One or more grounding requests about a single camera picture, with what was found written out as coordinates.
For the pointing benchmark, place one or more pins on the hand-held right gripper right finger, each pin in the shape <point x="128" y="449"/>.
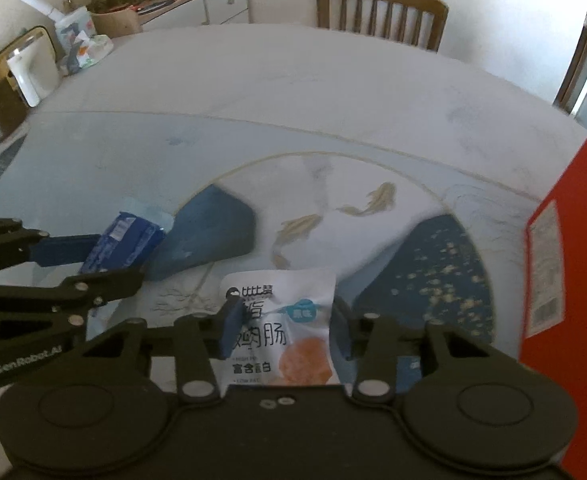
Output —
<point x="342" y="334"/>

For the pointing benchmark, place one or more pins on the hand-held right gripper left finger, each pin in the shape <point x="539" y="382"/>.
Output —
<point x="231" y="326"/>

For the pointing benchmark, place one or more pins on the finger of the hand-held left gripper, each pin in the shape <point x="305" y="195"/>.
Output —
<point x="106" y="282"/>
<point x="68" y="250"/>

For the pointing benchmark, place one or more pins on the white sausage packet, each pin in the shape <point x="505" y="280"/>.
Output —
<point x="273" y="342"/>

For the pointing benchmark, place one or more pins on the blue snack packet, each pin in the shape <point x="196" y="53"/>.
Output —
<point x="123" y="240"/>

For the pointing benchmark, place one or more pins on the red cardboard box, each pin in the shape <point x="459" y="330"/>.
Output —
<point x="578" y="285"/>

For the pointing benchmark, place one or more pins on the white marble desktop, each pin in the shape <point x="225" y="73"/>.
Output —
<point x="323" y="100"/>

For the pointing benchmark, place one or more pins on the blue printed table mat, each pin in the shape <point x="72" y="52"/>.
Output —
<point x="298" y="185"/>

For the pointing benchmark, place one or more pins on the white electric kettle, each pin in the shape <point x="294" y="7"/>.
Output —
<point x="31" y="75"/>

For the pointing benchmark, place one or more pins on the opened patterned tissue pack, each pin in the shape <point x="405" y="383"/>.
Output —
<point x="88" y="52"/>

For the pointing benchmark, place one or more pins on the yellow tray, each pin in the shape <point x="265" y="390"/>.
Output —
<point x="11" y="47"/>

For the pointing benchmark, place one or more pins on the patterned paper canister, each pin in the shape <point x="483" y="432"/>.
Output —
<point x="76" y="25"/>

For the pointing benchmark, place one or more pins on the brown cardboard box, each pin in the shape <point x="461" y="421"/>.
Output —
<point x="116" y="22"/>

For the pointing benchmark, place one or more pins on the dark round pad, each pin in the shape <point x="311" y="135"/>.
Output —
<point x="157" y="4"/>

